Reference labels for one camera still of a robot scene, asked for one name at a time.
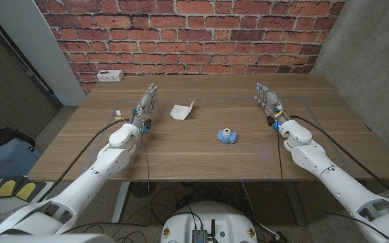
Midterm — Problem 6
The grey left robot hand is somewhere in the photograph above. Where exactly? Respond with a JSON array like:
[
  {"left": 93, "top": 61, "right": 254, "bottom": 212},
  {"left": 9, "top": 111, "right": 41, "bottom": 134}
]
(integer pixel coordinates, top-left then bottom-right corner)
[{"left": 132, "top": 83, "right": 159, "bottom": 128}]

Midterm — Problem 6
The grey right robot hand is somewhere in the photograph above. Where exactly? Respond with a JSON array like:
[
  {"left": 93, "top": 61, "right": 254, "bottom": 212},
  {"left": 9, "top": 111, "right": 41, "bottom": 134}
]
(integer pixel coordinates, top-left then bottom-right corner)
[{"left": 253, "top": 82, "right": 292, "bottom": 128}]

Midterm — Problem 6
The white paper shipping label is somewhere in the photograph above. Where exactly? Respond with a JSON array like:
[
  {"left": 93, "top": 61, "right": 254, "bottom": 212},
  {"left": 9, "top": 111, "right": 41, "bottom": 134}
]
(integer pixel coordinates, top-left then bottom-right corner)
[{"left": 170, "top": 98, "right": 196, "bottom": 122}]

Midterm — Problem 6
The white power strip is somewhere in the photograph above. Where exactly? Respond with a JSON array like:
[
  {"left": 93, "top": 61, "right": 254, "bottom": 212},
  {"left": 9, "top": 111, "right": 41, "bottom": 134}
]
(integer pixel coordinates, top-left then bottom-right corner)
[{"left": 96, "top": 70, "right": 125, "bottom": 83}]

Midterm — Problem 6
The round black floor fan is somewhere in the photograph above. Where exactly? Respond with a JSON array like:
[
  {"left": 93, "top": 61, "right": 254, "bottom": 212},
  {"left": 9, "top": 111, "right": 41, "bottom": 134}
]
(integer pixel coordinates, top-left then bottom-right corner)
[{"left": 129, "top": 182, "right": 157, "bottom": 198}]

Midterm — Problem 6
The red brick printed backdrop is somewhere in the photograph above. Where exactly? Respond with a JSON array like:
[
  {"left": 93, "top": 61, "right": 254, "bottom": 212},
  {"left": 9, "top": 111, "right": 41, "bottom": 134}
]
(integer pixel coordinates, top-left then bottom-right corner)
[{"left": 34, "top": 0, "right": 347, "bottom": 94}]

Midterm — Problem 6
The white table leg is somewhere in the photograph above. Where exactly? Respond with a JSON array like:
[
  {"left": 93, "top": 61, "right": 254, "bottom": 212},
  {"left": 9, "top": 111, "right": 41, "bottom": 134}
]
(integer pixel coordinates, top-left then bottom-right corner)
[{"left": 111, "top": 181, "right": 131, "bottom": 224}]

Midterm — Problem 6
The grey table leg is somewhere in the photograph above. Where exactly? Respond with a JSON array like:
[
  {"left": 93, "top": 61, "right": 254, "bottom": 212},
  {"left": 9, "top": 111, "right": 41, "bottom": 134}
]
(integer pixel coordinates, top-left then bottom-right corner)
[{"left": 284, "top": 180, "right": 307, "bottom": 226}]

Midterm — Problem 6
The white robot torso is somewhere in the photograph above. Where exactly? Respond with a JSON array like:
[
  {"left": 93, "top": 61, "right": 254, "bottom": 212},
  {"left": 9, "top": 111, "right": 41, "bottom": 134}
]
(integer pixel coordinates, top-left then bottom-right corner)
[{"left": 159, "top": 201, "right": 259, "bottom": 243}]

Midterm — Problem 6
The grey metal box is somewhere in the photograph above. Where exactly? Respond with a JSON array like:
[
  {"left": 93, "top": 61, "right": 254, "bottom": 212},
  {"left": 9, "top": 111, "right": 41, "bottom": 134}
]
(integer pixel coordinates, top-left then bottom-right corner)
[{"left": 190, "top": 229, "right": 209, "bottom": 243}]

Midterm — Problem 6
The yellow black foot pedal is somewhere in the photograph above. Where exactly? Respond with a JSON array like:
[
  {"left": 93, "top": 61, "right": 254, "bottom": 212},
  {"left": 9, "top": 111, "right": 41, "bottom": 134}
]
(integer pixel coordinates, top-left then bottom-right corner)
[{"left": 0, "top": 175, "right": 47, "bottom": 203}]

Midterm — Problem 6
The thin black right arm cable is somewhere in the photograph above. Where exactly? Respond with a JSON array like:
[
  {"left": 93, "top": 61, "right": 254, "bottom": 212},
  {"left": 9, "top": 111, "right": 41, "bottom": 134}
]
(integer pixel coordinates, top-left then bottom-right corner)
[{"left": 276, "top": 130, "right": 389, "bottom": 240}]

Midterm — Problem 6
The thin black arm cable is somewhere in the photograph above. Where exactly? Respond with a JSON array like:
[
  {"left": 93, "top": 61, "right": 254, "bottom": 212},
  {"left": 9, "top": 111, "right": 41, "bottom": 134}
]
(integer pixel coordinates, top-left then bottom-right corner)
[
  {"left": 276, "top": 130, "right": 389, "bottom": 240},
  {"left": 140, "top": 131, "right": 151, "bottom": 198}
]

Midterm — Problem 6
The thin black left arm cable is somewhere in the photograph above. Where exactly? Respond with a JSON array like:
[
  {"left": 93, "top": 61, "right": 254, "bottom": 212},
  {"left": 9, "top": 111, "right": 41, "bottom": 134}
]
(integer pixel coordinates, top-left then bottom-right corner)
[{"left": 140, "top": 131, "right": 151, "bottom": 198}]

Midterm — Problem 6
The blue toy camera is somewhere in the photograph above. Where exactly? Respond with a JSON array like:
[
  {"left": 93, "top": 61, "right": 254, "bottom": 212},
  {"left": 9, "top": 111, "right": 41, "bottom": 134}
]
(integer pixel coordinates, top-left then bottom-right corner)
[{"left": 217, "top": 128, "right": 238, "bottom": 145}]

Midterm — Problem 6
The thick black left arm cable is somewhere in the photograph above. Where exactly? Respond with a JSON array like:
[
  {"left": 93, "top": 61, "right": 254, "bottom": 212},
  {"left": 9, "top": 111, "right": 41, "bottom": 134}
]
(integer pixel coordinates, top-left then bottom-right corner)
[{"left": 37, "top": 117, "right": 130, "bottom": 203}]

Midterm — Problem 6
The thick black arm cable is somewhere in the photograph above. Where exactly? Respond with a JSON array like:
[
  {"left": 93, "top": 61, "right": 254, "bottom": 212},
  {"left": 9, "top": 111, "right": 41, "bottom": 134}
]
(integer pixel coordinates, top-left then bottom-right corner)
[
  {"left": 37, "top": 117, "right": 130, "bottom": 203},
  {"left": 289, "top": 114, "right": 389, "bottom": 205}
]

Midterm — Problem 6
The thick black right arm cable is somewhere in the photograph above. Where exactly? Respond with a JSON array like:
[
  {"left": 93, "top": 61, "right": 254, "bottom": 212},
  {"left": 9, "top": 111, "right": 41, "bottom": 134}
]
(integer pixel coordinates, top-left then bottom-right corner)
[{"left": 289, "top": 114, "right": 389, "bottom": 205}]

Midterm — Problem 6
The white floor cable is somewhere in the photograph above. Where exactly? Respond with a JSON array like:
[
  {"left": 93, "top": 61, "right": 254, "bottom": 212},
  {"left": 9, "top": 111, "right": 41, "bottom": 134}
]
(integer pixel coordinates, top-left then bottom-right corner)
[{"left": 240, "top": 181, "right": 280, "bottom": 239}]

